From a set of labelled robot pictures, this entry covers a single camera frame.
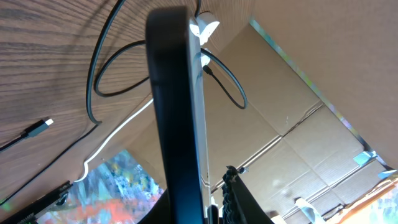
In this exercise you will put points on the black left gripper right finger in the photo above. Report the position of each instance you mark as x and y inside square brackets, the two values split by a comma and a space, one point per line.
[239, 206]

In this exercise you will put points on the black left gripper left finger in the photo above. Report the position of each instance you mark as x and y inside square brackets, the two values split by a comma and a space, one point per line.
[160, 212]

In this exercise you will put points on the blue smartphone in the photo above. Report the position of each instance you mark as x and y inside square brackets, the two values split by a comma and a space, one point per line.
[173, 57]

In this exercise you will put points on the white power strip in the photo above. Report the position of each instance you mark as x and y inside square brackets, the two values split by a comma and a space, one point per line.
[203, 26]

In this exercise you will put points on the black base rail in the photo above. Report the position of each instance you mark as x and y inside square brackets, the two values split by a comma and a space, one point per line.
[31, 213]

